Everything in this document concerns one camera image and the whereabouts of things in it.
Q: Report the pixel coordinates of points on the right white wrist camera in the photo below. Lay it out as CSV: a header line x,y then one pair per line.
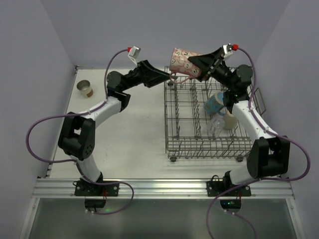
x,y
228,50

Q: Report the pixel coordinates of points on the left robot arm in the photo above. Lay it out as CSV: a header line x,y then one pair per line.
x,y
77,137

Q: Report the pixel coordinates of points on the blue butterfly mug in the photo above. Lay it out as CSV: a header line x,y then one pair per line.
x,y
214,104

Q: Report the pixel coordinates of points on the aluminium mounting rail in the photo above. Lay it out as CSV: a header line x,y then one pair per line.
x,y
163,189

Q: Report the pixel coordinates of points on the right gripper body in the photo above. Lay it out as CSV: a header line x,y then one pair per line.
x,y
214,64

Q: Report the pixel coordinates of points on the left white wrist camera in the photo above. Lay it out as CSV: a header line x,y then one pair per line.
x,y
133,53

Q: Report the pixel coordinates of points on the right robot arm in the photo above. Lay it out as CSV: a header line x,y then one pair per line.
x,y
269,155

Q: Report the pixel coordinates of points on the grey wire dish rack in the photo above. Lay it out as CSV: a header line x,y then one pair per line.
x,y
188,127

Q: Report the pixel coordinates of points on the cream and brown cup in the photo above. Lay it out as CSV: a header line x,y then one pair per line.
x,y
85,88

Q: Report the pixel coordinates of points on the beige plastic cup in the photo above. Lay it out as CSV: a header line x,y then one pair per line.
x,y
230,120

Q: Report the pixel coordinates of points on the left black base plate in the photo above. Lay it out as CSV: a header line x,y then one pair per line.
x,y
86,189

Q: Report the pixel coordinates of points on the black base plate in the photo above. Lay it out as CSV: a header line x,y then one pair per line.
x,y
215,186
86,189

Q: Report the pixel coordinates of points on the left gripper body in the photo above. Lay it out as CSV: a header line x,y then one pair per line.
x,y
142,71

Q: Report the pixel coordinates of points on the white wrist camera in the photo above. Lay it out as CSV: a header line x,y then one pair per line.
x,y
228,50
133,53

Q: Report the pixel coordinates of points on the pink patterned mug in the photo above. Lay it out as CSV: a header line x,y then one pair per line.
x,y
179,63

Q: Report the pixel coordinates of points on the clear drinking glass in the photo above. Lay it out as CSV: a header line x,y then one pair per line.
x,y
215,125

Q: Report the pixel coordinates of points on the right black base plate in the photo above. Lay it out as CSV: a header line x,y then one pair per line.
x,y
215,186

